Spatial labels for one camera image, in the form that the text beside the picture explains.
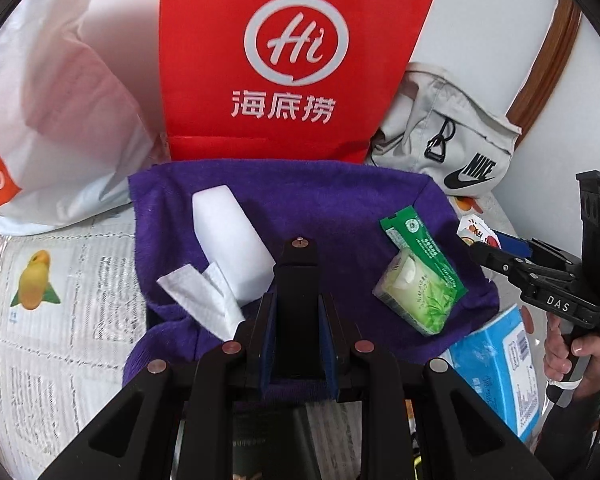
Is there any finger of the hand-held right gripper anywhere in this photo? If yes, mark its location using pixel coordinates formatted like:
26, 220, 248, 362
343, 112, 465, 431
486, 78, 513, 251
492, 230, 533, 259
469, 242, 536, 286

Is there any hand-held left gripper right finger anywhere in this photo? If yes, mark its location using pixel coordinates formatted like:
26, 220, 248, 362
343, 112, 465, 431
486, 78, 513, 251
319, 294, 552, 480

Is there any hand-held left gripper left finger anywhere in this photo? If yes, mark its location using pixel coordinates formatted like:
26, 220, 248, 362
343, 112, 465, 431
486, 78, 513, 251
39, 292, 277, 480

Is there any red white snack packet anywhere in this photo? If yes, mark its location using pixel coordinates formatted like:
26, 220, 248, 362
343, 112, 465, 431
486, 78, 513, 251
455, 214, 503, 251

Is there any green sachet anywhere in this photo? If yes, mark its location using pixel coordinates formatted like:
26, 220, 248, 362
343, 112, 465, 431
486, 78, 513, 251
379, 206, 468, 301

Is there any person's right forearm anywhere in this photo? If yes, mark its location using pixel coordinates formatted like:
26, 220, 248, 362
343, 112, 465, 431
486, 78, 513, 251
535, 390, 600, 480

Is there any person's right hand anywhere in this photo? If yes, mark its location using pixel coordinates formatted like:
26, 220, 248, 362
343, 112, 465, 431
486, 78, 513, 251
544, 317, 600, 402

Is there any blue tissue pack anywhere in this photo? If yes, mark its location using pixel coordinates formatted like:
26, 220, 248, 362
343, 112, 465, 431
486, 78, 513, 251
447, 306, 543, 443

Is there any purple towel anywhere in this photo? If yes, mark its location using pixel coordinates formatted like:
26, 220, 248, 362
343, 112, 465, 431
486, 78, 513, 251
122, 159, 501, 403

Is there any grey waist bag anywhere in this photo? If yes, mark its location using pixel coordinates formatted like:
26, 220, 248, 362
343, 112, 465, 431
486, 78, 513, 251
365, 62, 523, 196

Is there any red paper bag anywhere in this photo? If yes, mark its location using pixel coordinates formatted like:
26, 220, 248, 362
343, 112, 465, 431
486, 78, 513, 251
159, 0, 441, 165

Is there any white plastic shopping bag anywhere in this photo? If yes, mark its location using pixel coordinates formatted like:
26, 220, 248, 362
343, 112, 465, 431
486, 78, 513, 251
0, 0, 168, 236

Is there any brown wooden door frame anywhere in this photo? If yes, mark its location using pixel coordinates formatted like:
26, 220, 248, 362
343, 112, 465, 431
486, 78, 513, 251
505, 0, 583, 136

